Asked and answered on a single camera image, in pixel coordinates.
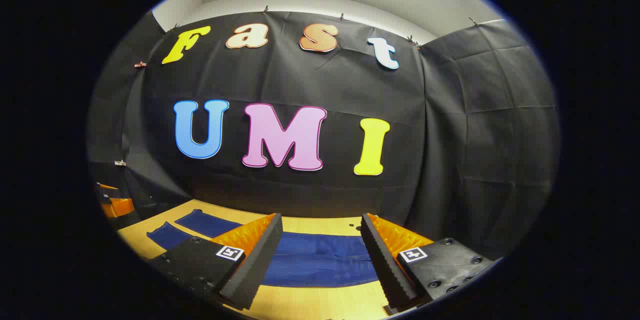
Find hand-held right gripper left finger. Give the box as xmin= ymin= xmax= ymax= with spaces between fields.
xmin=149 ymin=212 xmax=284 ymax=311

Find blue jeans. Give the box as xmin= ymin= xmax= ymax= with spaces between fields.
xmin=146 ymin=209 xmax=381 ymax=288

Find black backdrop cloth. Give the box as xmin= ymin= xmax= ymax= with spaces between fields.
xmin=87 ymin=10 xmax=561 ymax=260

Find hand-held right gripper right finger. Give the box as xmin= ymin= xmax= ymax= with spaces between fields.
xmin=360 ymin=212 xmax=497 ymax=314

